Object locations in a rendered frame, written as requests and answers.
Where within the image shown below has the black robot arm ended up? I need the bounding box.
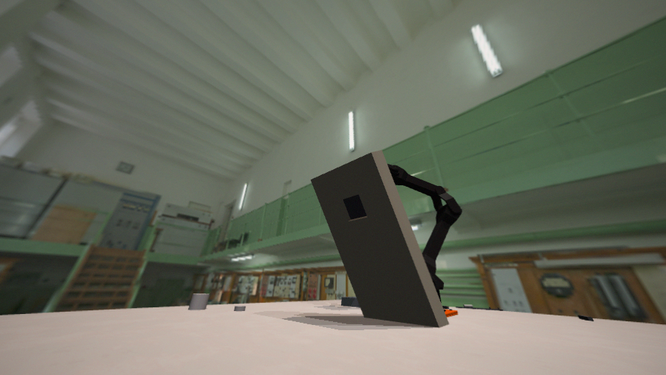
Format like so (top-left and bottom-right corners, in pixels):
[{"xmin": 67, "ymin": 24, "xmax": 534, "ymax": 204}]
[{"xmin": 387, "ymin": 164, "xmax": 462, "ymax": 302}]

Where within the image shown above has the tan panel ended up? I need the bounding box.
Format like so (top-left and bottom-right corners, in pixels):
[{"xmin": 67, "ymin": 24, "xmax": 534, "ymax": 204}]
[{"xmin": 311, "ymin": 150, "xmax": 449, "ymax": 328}]

